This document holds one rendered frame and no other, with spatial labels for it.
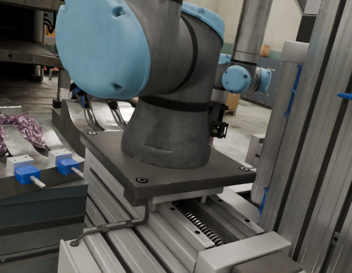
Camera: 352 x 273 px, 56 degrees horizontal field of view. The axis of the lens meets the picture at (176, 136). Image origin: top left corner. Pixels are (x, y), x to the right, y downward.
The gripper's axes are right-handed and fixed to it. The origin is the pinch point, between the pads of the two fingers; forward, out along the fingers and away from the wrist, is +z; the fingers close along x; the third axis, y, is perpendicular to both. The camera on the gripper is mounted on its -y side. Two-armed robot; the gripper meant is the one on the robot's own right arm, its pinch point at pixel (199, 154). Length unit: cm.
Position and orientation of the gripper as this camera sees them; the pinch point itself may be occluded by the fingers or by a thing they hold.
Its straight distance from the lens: 118.4
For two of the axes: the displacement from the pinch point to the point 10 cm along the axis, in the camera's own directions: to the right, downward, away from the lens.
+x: 8.3, -0.1, 5.6
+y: 5.3, 3.3, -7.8
